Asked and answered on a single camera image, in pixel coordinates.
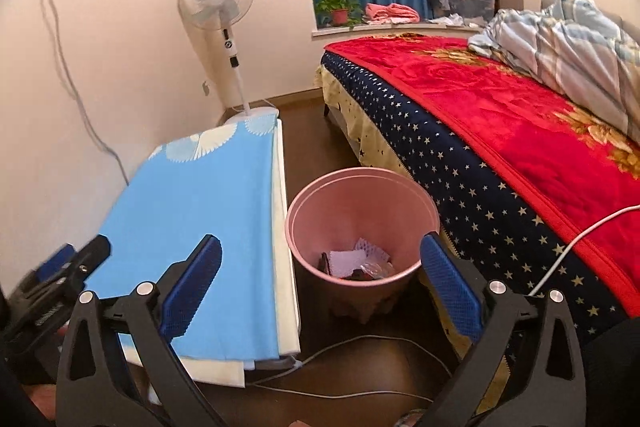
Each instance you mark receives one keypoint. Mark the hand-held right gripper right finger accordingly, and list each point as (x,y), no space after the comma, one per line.
(450,287)

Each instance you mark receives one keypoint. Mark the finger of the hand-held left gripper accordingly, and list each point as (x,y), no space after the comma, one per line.
(90,254)
(55,263)

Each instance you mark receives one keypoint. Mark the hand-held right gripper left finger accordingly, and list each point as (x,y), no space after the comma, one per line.
(192,292)

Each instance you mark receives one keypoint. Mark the purple foam fruit net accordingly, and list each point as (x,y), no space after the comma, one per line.
(372,249)

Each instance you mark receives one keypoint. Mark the printed paper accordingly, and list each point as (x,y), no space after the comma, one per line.
(345,262)

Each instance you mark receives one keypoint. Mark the pink plastic bin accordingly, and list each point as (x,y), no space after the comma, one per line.
(350,207)

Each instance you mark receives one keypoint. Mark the white table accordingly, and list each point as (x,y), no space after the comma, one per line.
(287,307)

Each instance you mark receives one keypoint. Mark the blue cloth covered table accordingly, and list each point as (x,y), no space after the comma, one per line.
(200,187)

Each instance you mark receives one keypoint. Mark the navy star bed sheet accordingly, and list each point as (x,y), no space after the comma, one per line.
(450,167)

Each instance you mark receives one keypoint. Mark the red blanket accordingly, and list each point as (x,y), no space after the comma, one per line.
(500,107)

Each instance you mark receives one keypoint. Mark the yellow bed skirt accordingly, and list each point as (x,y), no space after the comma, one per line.
(350,117)

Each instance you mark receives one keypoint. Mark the white crumpled cloth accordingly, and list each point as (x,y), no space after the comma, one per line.
(450,19)

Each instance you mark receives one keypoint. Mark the plaid quilt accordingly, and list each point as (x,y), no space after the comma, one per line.
(575,42)

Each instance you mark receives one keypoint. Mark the pink folded clothes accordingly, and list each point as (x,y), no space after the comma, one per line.
(390,12)

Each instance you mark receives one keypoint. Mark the white windowsill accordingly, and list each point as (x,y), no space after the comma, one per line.
(330,32)

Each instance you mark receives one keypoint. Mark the large clear storage box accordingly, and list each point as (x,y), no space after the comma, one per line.
(460,2)

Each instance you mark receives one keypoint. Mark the potted green plant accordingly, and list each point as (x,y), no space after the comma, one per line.
(341,14)

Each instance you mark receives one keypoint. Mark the small white wall socket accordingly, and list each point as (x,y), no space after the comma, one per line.
(205,88)

